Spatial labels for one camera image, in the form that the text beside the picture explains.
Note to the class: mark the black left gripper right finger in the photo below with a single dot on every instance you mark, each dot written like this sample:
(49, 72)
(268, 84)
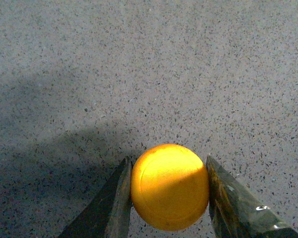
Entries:
(236, 213)

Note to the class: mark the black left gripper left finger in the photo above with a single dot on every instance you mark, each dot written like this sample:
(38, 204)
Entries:
(108, 214)

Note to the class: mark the yellow mushroom push button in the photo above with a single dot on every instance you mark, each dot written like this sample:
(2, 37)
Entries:
(169, 187)

